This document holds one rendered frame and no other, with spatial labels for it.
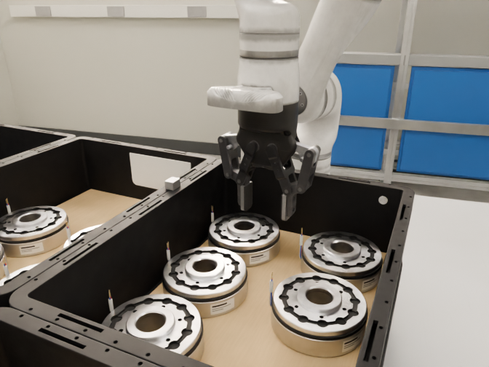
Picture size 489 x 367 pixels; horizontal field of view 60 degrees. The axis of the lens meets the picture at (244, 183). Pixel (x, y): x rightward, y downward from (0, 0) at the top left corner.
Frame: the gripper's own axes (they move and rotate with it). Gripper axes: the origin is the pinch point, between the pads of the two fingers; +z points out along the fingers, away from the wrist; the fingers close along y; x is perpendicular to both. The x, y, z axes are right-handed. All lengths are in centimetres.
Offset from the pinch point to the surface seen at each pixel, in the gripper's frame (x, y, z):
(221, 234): 2.9, 5.4, 4.8
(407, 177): -183, 4, 61
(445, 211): -57, -21, 21
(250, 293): 9.0, -2.5, 8.0
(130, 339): 29.5, -3.6, -1.9
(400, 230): 2.8, -17.8, -1.9
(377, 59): -178, 26, -1
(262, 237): 0.5, 0.2, 5.0
